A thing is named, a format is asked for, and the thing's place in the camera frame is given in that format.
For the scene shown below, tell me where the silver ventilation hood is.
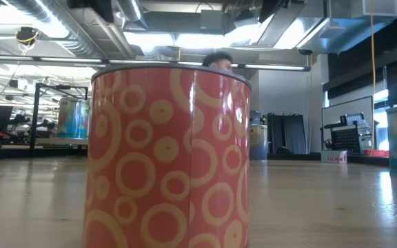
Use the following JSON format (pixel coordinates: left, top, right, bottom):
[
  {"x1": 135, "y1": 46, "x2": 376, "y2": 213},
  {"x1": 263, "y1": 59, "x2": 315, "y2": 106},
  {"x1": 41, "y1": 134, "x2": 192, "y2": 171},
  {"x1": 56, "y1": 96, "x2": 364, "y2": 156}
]
[{"x1": 256, "y1": 0, "x2": 397, "y2": 56}]

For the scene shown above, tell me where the person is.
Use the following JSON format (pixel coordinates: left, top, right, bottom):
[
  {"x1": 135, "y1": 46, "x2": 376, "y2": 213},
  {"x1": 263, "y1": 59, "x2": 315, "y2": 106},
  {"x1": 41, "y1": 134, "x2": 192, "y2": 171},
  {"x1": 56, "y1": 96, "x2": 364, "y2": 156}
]
[{"x1": 201, "y1": 50, "x2": 234, "y2": 73}]

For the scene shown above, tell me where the long ceiling light bar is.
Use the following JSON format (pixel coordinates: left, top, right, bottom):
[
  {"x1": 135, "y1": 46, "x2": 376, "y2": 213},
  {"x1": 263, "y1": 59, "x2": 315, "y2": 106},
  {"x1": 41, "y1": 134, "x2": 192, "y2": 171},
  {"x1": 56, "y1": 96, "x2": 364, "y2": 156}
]
[{"x1": 0, "y1": 54, "x2": 312, "y2": 72}]

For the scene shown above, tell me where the dark display screen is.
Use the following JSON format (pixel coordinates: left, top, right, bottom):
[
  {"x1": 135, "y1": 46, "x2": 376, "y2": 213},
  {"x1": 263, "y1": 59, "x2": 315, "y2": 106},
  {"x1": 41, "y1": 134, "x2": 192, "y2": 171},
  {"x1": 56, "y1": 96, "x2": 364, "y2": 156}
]
[{"x1": 250, "y1": 110, "x2": 267, "y2": 125}]

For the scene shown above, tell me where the black aluminium rig frame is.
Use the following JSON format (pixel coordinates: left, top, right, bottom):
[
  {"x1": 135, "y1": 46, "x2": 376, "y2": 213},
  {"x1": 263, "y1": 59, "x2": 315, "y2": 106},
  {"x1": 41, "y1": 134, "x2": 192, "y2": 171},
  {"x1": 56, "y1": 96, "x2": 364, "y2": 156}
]
[{"x1": 0, "y1": 144, "x2": 391, "y2": 167}]

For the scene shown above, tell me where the yellow hanging cable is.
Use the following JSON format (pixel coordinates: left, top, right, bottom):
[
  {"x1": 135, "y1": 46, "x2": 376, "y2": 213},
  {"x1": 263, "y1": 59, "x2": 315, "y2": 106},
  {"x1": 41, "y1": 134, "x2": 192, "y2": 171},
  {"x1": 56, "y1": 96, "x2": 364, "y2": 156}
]
[{"x1": 369, "y1": 0, "x2": 376, "y2": 147}]

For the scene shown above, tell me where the black perforated cart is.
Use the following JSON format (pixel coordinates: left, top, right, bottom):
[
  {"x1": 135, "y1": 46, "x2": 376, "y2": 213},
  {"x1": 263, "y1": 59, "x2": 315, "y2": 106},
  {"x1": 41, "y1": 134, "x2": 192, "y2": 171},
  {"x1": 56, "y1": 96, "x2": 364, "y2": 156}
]
[{"x1": 320, "y1": 112, "x2": 374, "y2": 155}]

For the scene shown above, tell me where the black folding panel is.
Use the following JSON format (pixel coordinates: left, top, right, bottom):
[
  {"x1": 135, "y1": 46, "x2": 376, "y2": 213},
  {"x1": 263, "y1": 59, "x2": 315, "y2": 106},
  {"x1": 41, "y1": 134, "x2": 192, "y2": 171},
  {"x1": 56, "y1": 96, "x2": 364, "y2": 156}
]
[{"x1": 267, "y1": 113, "x2": 308, "y2": 155}]

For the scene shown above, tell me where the red can with ring pattern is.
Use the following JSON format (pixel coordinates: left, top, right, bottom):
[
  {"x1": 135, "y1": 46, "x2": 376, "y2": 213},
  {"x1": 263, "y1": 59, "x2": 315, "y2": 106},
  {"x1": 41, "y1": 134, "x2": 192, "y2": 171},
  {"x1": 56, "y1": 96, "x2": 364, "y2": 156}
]
[{"x1": 82, "y1": 63, "x2": 253, "y2": 248}]

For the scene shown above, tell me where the black yellow cord reel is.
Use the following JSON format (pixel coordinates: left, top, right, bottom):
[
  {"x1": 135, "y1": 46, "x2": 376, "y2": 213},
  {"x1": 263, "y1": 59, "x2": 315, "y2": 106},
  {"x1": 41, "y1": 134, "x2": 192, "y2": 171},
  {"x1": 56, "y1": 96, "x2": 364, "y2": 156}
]
[{"x1": 14, "y1": 26, "x2": 40, "y2": 48}]

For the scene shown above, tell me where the white salmon can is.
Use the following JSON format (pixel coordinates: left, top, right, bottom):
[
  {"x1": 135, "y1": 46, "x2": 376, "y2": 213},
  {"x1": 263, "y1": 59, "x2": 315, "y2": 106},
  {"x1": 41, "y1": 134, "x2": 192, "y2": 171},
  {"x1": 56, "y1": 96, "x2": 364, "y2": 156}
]
[{"x1": 320, "y1": 149, "x2": 348, "y2": 164}]

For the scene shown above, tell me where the whiteboard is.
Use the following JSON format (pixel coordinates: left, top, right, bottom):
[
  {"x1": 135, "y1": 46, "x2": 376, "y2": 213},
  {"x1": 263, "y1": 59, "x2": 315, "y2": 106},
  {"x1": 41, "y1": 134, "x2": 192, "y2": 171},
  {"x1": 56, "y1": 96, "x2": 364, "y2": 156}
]
[{"x1": 321, "y1": 95, "x2": 374, "y2": 152}]

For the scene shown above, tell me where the red bin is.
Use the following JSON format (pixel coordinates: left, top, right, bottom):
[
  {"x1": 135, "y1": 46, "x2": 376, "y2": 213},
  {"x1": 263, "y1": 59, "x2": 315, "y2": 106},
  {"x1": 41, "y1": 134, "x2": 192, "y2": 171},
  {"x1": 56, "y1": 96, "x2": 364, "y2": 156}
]
[{"x1": 363, "y1": 149, "x2": 389, "y2": 158}]

